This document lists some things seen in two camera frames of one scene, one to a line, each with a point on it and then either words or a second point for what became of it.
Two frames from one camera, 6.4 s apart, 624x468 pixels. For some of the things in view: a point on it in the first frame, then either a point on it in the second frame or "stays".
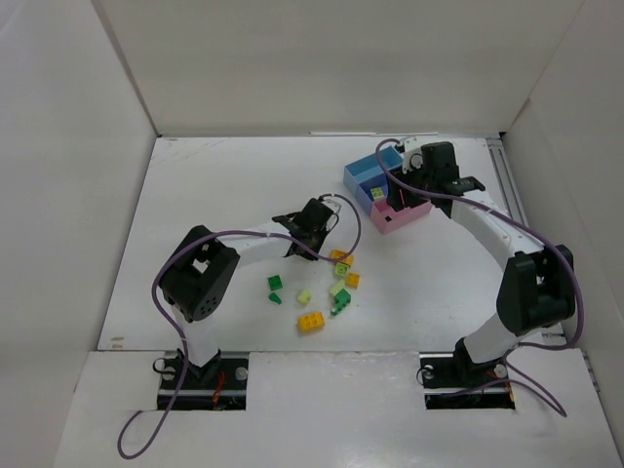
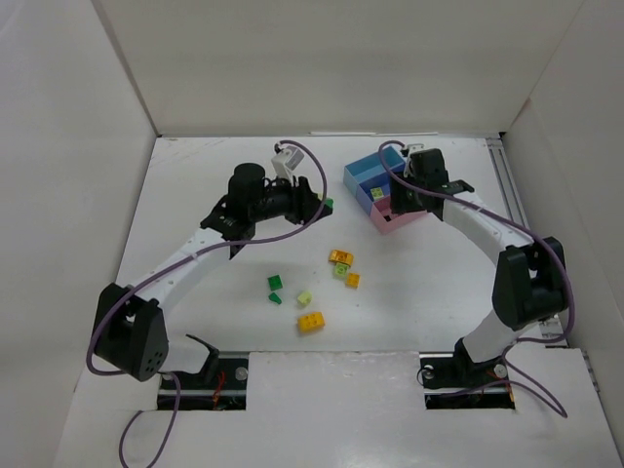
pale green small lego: x=305 y=296 stays
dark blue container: x=364 y=191 stays
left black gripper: x=308 y=242 → x=302 y=201
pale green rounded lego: x=377 y=192 stays
